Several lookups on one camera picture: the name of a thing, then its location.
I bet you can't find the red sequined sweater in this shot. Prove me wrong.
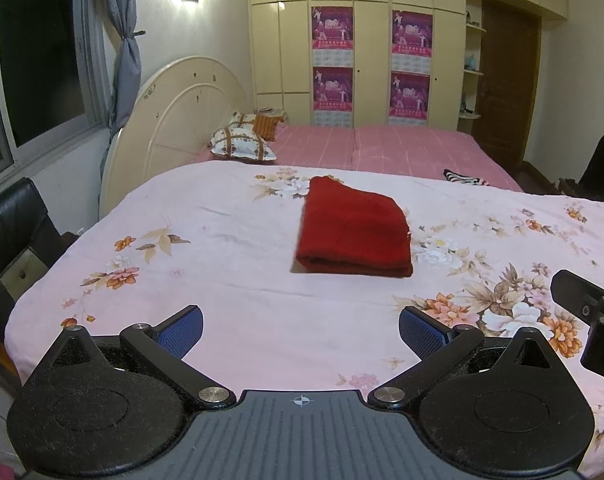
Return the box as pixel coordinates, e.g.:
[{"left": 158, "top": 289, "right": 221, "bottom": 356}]
[{"left": 294, "top": 175, "right": 413, "bottom": 278}]

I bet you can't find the window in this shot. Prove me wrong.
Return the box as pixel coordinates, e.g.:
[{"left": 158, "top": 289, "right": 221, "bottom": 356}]
[{"left": 0, "top": 0, "right": 110, "bottom": 186}]

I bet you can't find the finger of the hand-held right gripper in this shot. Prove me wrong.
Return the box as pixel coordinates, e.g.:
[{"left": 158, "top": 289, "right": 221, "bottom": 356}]
[{"left": 551, "top": 269, "right": 604, "bottom": 376}]

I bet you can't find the orange patterned cloth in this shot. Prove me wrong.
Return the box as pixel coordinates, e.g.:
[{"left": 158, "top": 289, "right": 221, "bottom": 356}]
[{"left": 253, "top": 114, "right": 287, "bottom": 142}]

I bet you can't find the pink floral bedsheet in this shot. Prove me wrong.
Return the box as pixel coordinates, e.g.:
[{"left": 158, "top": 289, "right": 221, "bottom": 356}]
[{"left": 4, "top": 164, "right": 604, "bottom": 478}]

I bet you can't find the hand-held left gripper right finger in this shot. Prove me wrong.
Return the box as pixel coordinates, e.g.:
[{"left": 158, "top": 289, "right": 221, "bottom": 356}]
[{"left": 368, "top": 305, "right": 558, "bottom": 413}]

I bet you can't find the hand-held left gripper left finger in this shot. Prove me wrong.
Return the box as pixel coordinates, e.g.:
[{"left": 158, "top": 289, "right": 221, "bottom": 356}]
[{"left": 50, "top": 304, "right": 237, "bottom": 412}]

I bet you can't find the large floral brown-trim pillow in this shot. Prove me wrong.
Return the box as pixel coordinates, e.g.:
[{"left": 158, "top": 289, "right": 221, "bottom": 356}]
[{"left": 210, "top": 126, "right": 277, "bottom": 166}]

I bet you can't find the pink checked bed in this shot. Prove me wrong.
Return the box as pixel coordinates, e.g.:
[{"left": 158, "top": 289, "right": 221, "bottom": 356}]
[{"left": 189, "top": 122, "right": 525, "bottom": 193}]

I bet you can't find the purple wall poster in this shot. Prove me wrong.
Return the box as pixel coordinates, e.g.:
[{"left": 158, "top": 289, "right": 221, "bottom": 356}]
[
  {"left": 311, "top": 6, "right": 353, "bottom": 67},
  {"left": 392, "top": 9, "right": 433, "bottom": 72},
  {"left": 313, "top": 66, "right": 354, "bottom": 126},
  {"left": 389, "top": 71, "right": 431, "bottom": 127}
]

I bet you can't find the grey-blue curtain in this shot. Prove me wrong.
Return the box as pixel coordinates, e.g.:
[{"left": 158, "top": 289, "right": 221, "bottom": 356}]
[{"left": 99, "top": 0, "right": 142, "bottom": 131}]

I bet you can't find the cream wardrobe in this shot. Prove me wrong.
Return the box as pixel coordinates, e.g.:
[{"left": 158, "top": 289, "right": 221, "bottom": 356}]
[{"left": 247, "top": 0, "right": 568, "bottom": 133}]

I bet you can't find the black-white striped cloth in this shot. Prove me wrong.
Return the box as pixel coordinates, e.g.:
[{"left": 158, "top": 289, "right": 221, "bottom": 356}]
[{"left": 443, "top": 168, "right": 490, "bottom": 187}]

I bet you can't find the black leather chair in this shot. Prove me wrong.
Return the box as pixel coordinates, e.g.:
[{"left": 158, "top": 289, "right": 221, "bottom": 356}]
[{"left": 0, "top": 177, "right": 77, "bottom": 341}]

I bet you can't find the brown wooden door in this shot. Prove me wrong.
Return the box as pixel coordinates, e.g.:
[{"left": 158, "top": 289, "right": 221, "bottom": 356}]
[{"left": 474, "top": 0, "right": 542, "bottom": 171}]

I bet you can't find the cream round headboard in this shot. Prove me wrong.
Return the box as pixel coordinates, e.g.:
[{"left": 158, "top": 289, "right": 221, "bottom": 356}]
[{"left": 99, "top": 56, "right": 255, "bottom": 221}]

